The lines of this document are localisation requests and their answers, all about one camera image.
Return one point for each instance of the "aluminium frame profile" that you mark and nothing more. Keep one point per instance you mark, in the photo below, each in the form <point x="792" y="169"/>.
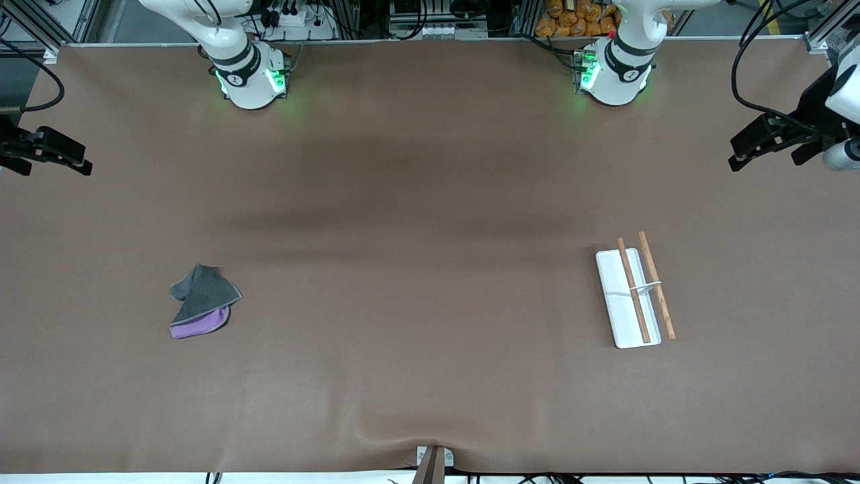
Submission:
<point x="823" y="37"/>
<point x="67" y="20"/>

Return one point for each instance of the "orange snack packet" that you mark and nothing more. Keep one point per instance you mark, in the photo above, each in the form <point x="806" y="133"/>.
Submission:
<point x="591" y="12"/>
<point x="555" y="7"/>
<point x="545" y="27"/>
<point x="578" y="27"/>

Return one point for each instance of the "brown table mat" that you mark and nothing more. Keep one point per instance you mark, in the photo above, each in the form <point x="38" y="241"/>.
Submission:
<point x="430" y="269"/>

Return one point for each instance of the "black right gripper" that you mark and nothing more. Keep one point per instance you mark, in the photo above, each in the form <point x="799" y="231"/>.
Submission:
<point x="8" y="144"/>

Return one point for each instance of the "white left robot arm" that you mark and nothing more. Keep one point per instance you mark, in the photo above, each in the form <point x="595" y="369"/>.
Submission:
<point x="625" y="67"/>

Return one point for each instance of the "wooden chopsticks pair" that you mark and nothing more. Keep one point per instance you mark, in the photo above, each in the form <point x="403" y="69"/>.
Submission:
<point x="662" y="302"/>

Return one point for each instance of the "grey and purple towel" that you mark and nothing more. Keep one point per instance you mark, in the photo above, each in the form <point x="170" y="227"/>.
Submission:
<point x="201" y="299"/>

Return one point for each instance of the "aluminium frame post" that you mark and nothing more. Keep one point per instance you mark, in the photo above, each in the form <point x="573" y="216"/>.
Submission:
<point x="351" y="17"/>
<point x="523" y="17"/>

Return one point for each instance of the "front camera mount bracket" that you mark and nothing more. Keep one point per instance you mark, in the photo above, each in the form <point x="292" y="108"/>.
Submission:
<point x="430" y="470"/>

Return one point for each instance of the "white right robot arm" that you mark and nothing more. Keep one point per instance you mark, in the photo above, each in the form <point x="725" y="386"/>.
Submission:
<point x="248" y="81"/>

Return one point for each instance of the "white power strip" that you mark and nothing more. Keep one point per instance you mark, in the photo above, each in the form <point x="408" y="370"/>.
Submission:
<point x="295" y="20"/>

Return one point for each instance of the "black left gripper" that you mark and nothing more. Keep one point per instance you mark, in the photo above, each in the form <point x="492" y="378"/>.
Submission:
<point x="812" y="107"/>

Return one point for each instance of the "wooden rack rod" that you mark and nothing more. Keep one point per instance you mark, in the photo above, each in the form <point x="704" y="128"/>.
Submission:
<point x="635" y="296"/>

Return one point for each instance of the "white rack base tray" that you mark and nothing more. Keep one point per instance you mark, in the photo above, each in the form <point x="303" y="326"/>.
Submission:
<point x="621" y="302"/>

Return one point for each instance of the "white terminal block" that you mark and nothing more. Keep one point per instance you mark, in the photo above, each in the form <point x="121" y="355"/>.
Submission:
<point x="438" y="31"/>

